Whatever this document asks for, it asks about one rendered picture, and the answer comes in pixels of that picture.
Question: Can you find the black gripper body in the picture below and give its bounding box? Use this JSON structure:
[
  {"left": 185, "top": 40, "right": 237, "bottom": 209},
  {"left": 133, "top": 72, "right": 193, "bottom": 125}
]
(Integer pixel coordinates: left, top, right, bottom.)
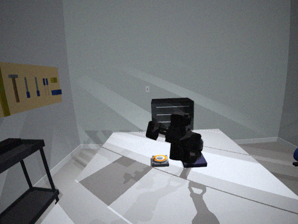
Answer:
[{"left": 146, "top": 121, "right": 201, "bottom": 153}]

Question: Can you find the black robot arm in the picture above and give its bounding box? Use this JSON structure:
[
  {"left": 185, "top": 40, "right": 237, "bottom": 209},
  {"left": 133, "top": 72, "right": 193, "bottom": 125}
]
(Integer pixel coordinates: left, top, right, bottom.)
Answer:
[{"left": 169, "top": 111, "right": 204, "bottom": 163}]

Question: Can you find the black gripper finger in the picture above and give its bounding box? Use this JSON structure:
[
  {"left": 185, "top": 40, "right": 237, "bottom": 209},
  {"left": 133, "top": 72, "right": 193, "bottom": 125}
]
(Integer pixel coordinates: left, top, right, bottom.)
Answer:
[
  {"left": 149, "top": 122, "right": 160, "bottom": 141},
  {"left": 178, "top": 131, "right": 196, "bottom": 151}
]

